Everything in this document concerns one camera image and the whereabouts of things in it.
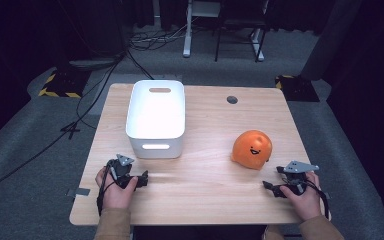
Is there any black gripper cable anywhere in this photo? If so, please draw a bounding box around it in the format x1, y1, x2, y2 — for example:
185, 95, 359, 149
307, 179, 331, 221
96, 166, 116, 216

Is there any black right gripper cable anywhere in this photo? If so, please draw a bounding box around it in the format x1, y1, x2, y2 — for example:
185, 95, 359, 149
307, 179, 331, 221

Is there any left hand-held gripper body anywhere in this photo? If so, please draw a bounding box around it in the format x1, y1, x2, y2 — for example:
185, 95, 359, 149
105, 153, 138, 188

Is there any grey flat stand base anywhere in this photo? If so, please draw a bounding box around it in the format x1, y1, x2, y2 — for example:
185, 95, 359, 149
67, 57, 118, 72

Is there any black yellow striped stand base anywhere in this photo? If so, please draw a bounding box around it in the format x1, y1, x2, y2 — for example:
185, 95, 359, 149
274, 74, 321, 103
37, 67, 91, 100

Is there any orange smiley plush toy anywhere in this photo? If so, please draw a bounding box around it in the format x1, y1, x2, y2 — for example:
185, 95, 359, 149
230, 129, 274, 171

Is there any white plastic storage bin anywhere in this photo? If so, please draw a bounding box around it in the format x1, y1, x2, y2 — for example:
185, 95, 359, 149
125, 79, 186, 160

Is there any person's left hand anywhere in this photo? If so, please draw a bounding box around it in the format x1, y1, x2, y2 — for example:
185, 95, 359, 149
94, 166, 140, 211

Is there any white desk leg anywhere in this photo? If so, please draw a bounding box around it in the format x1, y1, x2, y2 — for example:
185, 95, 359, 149
250, 27, 266, 62
182, 0, 195, 59

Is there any tangled floor cable bundle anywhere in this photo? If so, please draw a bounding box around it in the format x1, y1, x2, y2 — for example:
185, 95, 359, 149
128, 19, 189, 53

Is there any person's right hand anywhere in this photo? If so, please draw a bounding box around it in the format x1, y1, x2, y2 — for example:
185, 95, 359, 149
279, 171, 323, 223

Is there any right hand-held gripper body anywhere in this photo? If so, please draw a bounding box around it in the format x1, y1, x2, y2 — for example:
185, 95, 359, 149
280, 160, 321, 195

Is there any black metal chair frame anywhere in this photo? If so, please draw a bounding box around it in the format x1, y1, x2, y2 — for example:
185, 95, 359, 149
214, 0, 268, 63

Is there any grey tape strip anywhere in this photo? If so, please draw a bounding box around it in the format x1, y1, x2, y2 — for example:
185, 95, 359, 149
66, 187, 91, 198

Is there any long black floor cable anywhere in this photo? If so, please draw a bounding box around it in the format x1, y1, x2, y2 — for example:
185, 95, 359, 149
0, 49, 128, 198

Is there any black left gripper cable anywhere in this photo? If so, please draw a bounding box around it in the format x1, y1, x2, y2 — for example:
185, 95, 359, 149
96, 166, 116, 216

